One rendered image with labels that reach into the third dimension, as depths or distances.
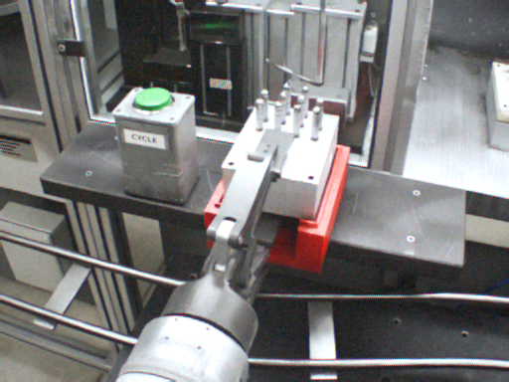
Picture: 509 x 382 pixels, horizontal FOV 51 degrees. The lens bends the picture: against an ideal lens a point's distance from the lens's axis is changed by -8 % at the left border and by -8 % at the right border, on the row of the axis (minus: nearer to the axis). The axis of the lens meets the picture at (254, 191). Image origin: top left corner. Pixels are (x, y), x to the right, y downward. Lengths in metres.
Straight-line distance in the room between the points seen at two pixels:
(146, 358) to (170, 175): 0.30
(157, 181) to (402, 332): 0.42
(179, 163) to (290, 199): 0.15
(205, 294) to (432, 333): 0.50
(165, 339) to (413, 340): 0.51
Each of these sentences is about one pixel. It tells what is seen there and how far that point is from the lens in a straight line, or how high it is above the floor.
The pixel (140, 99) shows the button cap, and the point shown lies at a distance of 0.63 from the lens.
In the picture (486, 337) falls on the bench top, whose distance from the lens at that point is 0.89.
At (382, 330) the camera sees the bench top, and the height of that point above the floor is 0.68.
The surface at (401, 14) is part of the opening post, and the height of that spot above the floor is 1.13.
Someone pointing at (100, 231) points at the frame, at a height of 0.67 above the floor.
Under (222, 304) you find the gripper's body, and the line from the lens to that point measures 0.43.
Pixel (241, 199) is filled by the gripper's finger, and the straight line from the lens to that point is 0.46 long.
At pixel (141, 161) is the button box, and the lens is 0.66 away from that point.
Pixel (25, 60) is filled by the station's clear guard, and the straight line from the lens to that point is 0.90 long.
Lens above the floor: 1.35
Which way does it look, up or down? 40 degrees down
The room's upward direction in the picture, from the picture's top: straight up
